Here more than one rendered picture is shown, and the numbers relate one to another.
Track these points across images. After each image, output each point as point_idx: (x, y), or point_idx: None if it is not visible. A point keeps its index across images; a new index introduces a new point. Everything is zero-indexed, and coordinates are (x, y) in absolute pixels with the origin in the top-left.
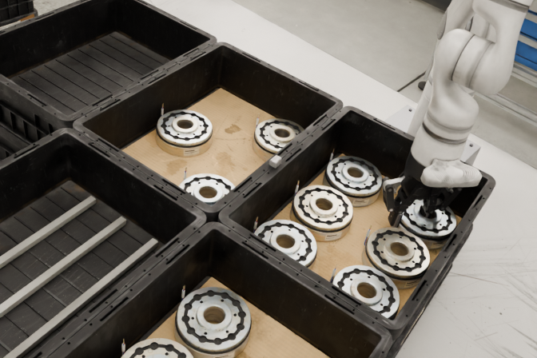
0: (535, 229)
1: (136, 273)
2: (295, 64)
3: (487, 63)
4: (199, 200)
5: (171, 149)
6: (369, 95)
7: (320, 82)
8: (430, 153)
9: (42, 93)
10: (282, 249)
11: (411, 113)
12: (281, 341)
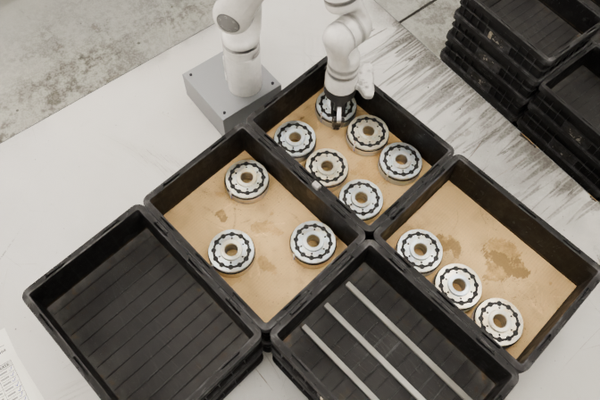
0: (296, 39)
1: (418, 286)
2: (65, 149)
3: (366, 27)
4: (354, 242)
5: (251, 265)
6: (126, 97)
7: (100, 133)
8: (354, 85)
9: (155, 376)
10: (369, 200)
11: (194, 74)
12: (425, 217)
